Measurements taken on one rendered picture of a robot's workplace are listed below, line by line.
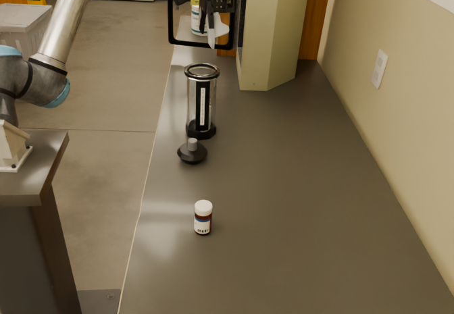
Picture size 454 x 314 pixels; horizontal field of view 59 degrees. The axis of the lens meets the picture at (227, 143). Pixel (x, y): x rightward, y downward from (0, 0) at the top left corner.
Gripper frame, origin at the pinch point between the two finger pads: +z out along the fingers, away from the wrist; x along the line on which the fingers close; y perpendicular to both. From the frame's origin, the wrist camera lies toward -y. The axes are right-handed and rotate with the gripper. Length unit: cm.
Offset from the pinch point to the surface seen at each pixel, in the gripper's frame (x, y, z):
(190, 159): -15.1, -7.4, 30.0
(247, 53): 31.4, 24.0, 16.7
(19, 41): 218, -94, 70
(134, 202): 80, -24, 126
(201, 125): -1.5, -1.1, 27.0
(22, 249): -11, -59, 59
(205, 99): -1.6, 0.1, 18.0
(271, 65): 29.8, 33.7, 21.7
